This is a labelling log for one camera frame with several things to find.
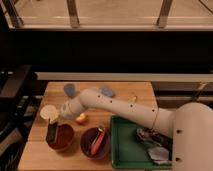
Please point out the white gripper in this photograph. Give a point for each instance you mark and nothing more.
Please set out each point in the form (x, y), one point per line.
(64, 113)

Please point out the white paper cup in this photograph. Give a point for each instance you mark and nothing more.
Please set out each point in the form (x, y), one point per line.
(47, 111)

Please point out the red bowl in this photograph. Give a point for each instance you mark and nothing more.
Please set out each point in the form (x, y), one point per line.
(63, 138)

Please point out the black eraser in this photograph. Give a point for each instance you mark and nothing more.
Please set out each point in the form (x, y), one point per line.
(51, 133)

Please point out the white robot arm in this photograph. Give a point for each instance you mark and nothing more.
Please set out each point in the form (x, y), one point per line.
(190, 126)

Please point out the purple bowl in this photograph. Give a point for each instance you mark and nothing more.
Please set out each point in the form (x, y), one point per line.
(86, 140)

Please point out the red tool in purple bowl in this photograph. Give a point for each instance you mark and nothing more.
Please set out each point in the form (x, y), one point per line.
(97, 141)

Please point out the apple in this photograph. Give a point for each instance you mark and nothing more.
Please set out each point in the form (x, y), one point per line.
(81, 119)

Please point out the blue cup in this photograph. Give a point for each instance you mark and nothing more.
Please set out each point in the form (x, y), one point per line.
(69, 90)

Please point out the green tray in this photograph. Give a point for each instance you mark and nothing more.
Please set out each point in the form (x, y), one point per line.
(127, 151)

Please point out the silver foil packet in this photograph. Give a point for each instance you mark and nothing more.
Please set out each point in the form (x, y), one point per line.
(159, 155)

